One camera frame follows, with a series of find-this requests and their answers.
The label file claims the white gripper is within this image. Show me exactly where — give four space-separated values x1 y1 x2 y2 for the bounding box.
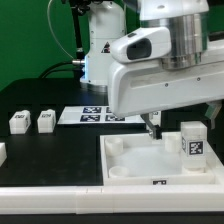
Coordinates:
108 27 224 139

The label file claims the white square tabletop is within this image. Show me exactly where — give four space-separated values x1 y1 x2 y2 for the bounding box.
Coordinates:
100 132 215 186

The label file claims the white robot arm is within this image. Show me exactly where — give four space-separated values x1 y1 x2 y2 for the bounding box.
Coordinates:
81 0 224 120

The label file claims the white sheet with markers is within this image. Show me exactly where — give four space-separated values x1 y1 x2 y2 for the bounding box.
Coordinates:
58 106 143 125

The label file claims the white left fence stub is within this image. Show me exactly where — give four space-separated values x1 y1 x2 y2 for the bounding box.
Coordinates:
0 143 7 167

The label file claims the white front fence wall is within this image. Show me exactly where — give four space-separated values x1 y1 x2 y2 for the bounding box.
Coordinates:
0 185 224 214

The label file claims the black cable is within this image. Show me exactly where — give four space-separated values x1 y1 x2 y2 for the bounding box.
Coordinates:
39 61 84 80

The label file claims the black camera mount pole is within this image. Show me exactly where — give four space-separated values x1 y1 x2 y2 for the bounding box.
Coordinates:
61 0 91 59

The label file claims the grey cable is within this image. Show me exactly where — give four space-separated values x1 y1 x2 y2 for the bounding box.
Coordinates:
46 0 75 60

